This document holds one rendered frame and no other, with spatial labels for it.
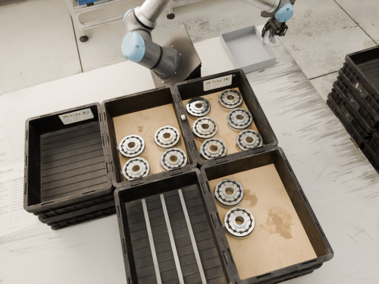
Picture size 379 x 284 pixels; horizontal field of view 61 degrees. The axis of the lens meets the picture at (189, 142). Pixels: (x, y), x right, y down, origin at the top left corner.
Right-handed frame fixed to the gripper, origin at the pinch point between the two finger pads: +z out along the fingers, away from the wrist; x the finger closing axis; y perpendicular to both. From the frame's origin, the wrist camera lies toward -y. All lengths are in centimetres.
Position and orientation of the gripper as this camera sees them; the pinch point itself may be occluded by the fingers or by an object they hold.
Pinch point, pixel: (264, 42)
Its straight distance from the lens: 181.2
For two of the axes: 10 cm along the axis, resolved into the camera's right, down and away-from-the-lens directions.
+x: 9.1, -1.8, 3.8
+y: 3.7, 7.7, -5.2
